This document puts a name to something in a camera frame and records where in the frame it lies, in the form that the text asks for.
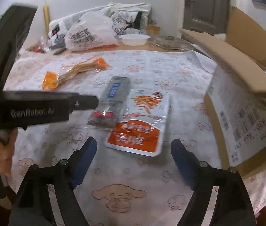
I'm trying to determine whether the white bowl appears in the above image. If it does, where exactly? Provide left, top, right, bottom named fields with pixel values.
left=119, top=34, right=151, bottom=46

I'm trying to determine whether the grey snack packet blue label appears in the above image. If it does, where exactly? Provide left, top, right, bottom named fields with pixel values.
left=86, top=76, right=132, bottom=130

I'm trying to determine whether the white pillow black tree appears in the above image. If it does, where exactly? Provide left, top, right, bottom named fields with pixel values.
left=111, top=11, right=149, bottom=35

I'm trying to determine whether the dark grey door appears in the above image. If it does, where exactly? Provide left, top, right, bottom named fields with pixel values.
left=182, top=0, right=232, bottom=36

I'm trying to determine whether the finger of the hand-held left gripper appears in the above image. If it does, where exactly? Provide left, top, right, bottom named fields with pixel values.
left=69, top=94, right=99, bottom=113

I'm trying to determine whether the clear orange snack packet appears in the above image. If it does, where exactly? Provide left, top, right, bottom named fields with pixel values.
left=42, top=55, right=112, bottom=90

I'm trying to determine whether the wooden side table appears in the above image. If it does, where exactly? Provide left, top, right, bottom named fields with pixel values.
left=146, top=24, right=162, bottom=36

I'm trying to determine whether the metal door handle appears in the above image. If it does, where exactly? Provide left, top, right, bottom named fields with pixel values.
left=185, top=0, right=196, bottom=11

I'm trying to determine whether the printed cartoon tablecloth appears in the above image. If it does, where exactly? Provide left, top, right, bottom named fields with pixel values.
left=3, top=49, right=266, bottom=226

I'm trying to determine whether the white orange snack packet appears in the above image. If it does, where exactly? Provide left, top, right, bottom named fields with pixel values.
left=105, top=88, right=171, bottom=157

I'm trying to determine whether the glass ashtray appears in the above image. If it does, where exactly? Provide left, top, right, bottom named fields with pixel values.
left=152, top=35, right=194, bottom=51

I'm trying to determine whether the person's left hand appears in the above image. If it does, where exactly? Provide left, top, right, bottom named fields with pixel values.
left=0, top=128, right=18, bottom=177

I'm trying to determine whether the white pillow red patch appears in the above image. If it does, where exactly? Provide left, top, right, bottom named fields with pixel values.
left=48, top=20, right=72, bottom=44

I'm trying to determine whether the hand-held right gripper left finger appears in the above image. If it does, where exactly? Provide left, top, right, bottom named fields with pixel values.
left=8, top=137, right=98, bottom=226

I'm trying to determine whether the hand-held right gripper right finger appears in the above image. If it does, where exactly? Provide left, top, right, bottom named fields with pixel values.
left=171, top=139, right=257, bottom=226

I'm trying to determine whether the large cardboard box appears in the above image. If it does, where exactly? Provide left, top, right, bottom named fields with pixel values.
left=179, top=6, right=266, bottom=177

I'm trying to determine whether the grey sofa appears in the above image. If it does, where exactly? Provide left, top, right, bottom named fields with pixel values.
left=48, top=2, right=152, bottom=45

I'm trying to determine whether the printed white plastic bag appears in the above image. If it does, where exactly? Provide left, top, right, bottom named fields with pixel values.
left=64, top=12, right=119, bottom=52

